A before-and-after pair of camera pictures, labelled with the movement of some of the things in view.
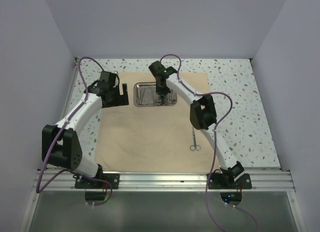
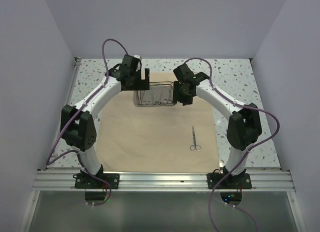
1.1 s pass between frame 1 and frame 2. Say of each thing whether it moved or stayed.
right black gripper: moved
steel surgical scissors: stayed
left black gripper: moved
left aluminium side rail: stayed
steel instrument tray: stayed
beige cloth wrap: stayed
